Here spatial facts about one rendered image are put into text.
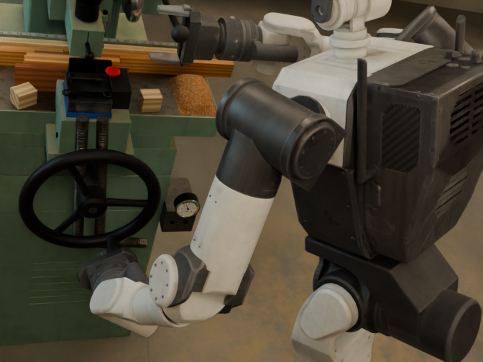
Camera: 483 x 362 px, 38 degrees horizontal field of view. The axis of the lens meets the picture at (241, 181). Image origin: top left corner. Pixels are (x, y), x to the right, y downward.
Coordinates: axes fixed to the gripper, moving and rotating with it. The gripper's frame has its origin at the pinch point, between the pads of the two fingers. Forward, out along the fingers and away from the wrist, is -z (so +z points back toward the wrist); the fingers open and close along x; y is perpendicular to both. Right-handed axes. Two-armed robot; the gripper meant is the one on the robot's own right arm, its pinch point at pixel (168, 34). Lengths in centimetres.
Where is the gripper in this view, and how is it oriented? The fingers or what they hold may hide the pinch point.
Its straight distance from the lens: 145.2
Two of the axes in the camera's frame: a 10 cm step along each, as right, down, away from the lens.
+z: 9.4, 0.0, 3.5
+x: -2.3, 7.7, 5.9
